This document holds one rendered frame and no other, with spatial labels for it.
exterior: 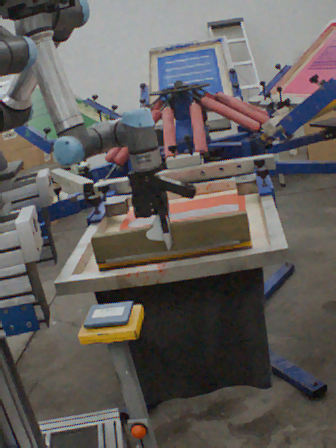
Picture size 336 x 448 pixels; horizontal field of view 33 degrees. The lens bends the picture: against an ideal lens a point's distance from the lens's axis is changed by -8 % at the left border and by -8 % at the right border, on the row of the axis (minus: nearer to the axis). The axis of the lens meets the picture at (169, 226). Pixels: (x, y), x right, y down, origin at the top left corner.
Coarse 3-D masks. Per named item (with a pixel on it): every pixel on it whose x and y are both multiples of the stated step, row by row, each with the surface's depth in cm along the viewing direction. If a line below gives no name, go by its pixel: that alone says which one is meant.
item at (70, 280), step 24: (168, 192) 213; (216, 192) 212; (264, 216) 168; (72, 264) 156; (168, 264) 143; (192, 264) 141; (216, 264) 140; (240, 264) 140; (264, 264) 139; (72, 288) 145; (96, 288) 144; (120, 288) 144
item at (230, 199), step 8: (192, 200) 207; (200, 200) 206; (208, 200) 204; (216, 200) 202; (224, 200) 200; (232, 200) 198; (240, 200) 197; (192, 208) 198; (200, 208) 197; (240, 208) 188; (200, 216) 188
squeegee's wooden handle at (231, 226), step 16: (176, 224) 151; (192, 224) 150; (208, 224) 150; (224, 224) 149; (240, 224) 149; (96, 240) 154; (112, 240) 153; (128, 240) 153; (144, 240) 152; (176, 240) 152; (192, 240) 151; (208, 240) 151; (224, 240) 151; (240, 240) 150; (96, 256) 155; (112, 256) 154; (128, 256) 154
